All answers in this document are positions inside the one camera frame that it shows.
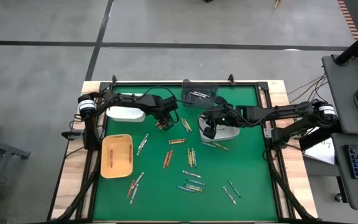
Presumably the dark grey plastic bin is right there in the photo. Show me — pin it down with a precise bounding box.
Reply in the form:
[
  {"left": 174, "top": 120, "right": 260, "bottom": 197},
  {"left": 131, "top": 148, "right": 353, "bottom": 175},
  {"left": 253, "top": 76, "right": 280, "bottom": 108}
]
[{"left": 180, "top": 78, "right": 219, "bottom": 108}]

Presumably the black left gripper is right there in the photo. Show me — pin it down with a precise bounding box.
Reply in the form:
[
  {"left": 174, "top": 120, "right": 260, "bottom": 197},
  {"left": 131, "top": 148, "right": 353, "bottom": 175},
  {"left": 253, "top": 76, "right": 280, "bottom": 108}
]
[{"left": 147, "top": 95, "right": 180, "bottom": 132}]

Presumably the white plastic bin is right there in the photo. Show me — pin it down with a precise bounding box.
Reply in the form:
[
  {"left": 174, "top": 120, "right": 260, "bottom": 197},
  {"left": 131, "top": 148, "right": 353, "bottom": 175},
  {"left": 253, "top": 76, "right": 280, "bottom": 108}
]
[{"left": 106, "top": 92, "right": 146, "bottom": 123}]

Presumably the grey desk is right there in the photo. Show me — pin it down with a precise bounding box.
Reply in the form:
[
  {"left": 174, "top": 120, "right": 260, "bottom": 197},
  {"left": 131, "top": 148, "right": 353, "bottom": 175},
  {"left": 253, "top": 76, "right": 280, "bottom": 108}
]
[
  {"left": 321, "top": 54, "right": 358, "bottom": 135},
  {"left": 331, "top": 133, "right": 358, "bottom": 212}
]

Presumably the orange plastic bin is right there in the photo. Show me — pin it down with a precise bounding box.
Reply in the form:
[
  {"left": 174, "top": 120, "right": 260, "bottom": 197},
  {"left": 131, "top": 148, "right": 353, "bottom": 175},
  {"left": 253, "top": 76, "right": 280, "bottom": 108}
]
[{"left": 100, "top": 134, "right": 134, "bottom": 179}]

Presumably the grey metal cart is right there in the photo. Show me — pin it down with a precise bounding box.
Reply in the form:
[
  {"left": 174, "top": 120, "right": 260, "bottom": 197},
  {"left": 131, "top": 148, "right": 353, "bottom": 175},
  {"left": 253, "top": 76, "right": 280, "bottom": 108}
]
[{"left": 0, "top": 134, "right": 32, "bottom": 224}]

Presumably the blue green crayon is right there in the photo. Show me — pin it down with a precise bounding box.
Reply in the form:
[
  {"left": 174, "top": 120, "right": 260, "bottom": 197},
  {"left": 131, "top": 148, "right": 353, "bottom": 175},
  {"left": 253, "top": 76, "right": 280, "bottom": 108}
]
[{"left": 227, "top": 179, "right": 242, "bottom": 198}]

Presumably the light grey plastic bin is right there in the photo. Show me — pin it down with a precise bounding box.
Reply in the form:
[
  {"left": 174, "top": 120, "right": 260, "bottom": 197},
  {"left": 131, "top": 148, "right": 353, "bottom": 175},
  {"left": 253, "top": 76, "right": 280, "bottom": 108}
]
[{"left": 198, "top": 123, "right": 241, "bottom": 142}]

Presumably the black mount bracket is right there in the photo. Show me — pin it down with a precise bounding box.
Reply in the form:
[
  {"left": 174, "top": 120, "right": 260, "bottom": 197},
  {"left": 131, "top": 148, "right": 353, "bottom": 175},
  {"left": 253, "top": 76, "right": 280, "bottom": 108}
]
[{"left": 61, "top": 130, "right": 84, "bottom": 141}]

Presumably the white paper sheet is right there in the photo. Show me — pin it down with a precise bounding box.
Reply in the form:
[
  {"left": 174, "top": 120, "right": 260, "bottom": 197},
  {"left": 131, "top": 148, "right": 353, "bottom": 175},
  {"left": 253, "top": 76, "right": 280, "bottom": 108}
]
[{"left": 302, "top": 126, "right": 336, "bottom": 166}]

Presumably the black left camera cable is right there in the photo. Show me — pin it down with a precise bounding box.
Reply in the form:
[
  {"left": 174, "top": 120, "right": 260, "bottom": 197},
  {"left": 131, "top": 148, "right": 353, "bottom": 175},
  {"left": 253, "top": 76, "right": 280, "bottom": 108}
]
[{"left": 141, "top": 85, "right": 195, "bottom": 124}]

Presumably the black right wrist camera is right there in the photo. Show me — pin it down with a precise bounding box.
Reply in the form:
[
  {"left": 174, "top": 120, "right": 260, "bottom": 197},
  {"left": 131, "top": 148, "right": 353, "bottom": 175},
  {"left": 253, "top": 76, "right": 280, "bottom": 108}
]
[{"left": 202, "top": 125, "right": 218, "bottom": 140}]

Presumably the black pole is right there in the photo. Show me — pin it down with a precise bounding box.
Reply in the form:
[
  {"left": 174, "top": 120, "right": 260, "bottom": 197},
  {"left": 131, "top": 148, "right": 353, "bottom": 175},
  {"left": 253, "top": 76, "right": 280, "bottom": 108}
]
[{"left": 335, "top": 23, "right": 358, "bottom": 67}]

